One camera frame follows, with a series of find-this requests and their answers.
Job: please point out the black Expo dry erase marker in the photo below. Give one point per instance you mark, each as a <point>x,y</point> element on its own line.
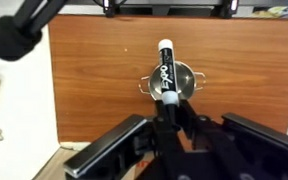
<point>165,73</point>

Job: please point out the colourful blue printed bag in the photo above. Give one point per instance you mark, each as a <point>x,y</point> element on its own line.
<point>274,11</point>

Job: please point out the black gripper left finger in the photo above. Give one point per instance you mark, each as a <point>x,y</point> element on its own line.
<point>117,146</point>

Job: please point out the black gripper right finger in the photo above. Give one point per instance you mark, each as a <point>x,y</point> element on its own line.
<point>267,146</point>

